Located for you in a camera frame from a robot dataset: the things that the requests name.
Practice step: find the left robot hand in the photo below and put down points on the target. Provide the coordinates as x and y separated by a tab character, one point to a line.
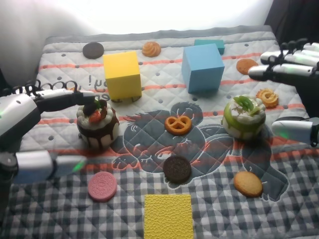
20	112

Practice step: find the green drip toy cake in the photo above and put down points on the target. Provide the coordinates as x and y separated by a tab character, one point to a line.
243	122

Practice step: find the teal flat block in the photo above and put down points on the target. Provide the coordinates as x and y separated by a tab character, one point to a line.
216	44

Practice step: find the dark brown sandwich cookie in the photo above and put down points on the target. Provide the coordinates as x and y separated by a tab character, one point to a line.
177	169

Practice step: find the yellow textured block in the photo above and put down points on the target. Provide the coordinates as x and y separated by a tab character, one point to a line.
168	216

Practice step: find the blue cube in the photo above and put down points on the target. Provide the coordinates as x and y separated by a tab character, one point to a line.
202	69

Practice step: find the plain golden round biscuit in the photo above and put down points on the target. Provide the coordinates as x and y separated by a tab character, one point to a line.
248	184

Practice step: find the pink sandwich cookie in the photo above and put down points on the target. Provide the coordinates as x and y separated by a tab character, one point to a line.
102	185

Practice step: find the smooth yellow cube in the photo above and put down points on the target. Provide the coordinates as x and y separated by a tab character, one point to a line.
122	74

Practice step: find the grey quilt with bear print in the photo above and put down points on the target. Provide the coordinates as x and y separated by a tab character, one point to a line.
211	154

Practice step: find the pretzel cookie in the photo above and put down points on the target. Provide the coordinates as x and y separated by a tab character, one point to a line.
178	131

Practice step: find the chocolate drip toy cake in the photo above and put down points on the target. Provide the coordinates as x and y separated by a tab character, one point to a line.
97	132

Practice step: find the dark brown flat cookie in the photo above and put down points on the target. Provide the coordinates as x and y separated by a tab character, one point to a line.
93	50

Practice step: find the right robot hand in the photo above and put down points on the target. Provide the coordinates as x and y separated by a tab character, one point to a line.
294	71

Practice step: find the black backdrop cloth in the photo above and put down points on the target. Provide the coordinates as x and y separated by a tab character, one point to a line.
294	15

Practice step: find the chocolate chip cookie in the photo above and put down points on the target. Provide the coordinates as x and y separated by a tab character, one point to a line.
243	64

